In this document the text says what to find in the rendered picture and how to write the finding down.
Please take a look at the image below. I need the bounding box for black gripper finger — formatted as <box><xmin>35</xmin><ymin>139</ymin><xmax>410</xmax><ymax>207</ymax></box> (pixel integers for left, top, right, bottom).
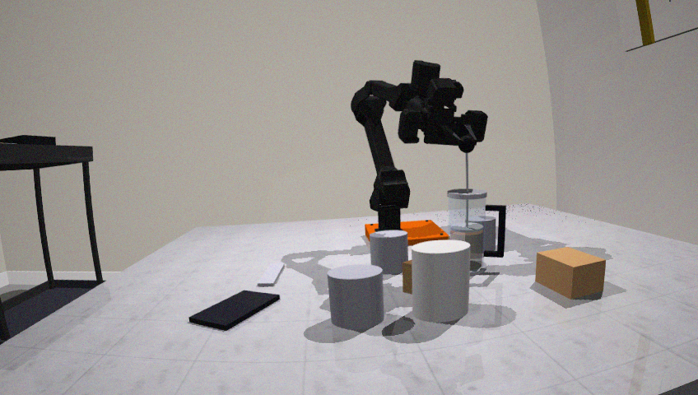
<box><xmin>458</xmin><ymin>114</ymin><xmax>477</xmax><ymax>145</ymax></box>
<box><xmin>424</xmin><ymin>113</ymin><xmax>461</xmax><ymax>146</ymax></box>

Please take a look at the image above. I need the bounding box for glass french press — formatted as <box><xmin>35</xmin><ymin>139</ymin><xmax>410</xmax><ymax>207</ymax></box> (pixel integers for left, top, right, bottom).
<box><xmin>448</xmin><ymin>136</ymin><xmax>506</xmax><ymax>276</ymax></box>

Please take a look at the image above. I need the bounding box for grey cylinder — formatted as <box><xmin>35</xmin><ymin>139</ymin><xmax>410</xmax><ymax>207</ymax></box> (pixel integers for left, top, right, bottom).
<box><xmin>328</xmin><ymin>265</ymin><xmax>384</xmax><ymax>329</ymax></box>
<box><xmin>370</xmin><ymin>230</ymin><xmax>408</xmax><ymax>275</ymax></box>
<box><xmin>484</xmin><ymin>216</ymin><xmax>496</xmax><ymax>251</ymax></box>
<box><xmin>412</xmin><ymin>240</ymin><xmax>471</xmax><ymax>323</ymax></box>

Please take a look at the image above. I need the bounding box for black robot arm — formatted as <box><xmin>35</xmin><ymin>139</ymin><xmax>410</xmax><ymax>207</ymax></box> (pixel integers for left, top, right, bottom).
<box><xmin>351</xmin><ymin>60</ymin><xmax>463</xmax><ymax>232</ymax></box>

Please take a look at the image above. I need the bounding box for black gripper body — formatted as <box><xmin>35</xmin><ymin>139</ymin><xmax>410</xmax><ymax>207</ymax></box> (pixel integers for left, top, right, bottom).
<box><xmin>398</xmin><ymin>101</ymin><xmax>488</xmax><ymax>144</ymax></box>

